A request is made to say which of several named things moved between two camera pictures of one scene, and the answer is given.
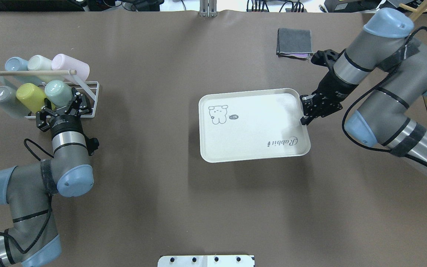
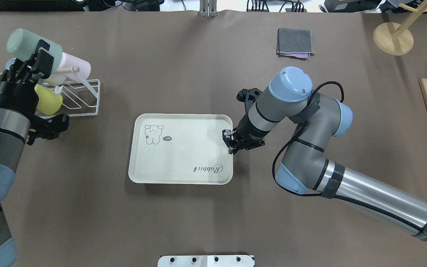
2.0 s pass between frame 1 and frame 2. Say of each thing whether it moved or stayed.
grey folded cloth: stayed
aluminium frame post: stayed
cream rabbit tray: moved
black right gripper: moved
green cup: moved
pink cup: stayed
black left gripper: moved
